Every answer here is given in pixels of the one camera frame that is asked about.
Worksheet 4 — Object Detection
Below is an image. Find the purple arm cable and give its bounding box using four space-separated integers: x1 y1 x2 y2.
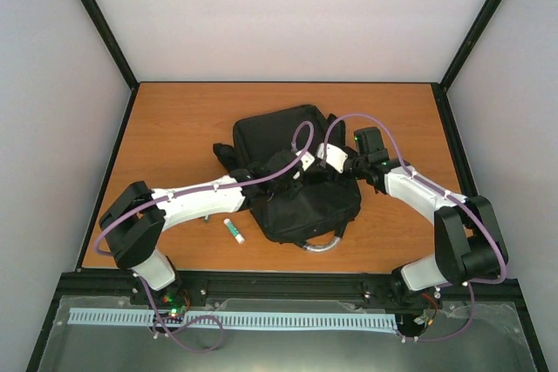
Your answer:
94 120 316 258
324 112 509 345

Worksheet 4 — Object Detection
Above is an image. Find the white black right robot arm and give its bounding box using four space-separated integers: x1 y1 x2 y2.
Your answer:
316 127 507 306

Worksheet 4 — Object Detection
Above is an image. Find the black right frame post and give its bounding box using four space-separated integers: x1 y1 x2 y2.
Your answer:
439 0 531 88

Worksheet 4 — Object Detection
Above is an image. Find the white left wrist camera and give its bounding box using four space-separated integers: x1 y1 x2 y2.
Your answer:
296 151 315 172

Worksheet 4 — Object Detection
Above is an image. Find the black student backpack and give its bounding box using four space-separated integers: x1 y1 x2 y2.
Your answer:
213 105 361 248

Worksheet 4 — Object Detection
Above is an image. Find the light blue cable duct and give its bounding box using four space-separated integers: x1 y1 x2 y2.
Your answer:
67 308 397 333

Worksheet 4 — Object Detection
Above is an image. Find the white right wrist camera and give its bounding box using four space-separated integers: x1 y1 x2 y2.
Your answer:
316 143 349 173

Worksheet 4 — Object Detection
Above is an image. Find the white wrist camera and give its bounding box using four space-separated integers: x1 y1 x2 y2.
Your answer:
316 143 349 173
296 151 315 172

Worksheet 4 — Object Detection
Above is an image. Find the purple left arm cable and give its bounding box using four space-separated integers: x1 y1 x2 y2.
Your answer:
94 120 316 258

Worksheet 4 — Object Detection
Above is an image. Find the small green lit circuit board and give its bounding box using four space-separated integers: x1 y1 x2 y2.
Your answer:
167 297 190 317

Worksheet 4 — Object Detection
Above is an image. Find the black frame post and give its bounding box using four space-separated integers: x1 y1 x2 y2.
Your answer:
439 0 531 88
54 0 140 91

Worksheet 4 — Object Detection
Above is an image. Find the white green glue stick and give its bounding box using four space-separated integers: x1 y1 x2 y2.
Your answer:
223 218 245 244

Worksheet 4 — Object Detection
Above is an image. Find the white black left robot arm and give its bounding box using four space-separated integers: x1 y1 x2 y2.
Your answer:
95 151 315 305

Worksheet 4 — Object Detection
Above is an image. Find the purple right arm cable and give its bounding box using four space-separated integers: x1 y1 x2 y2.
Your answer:
324 112 509 345

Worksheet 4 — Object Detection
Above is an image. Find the black left frame post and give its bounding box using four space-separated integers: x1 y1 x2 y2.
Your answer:
54 0 140 91

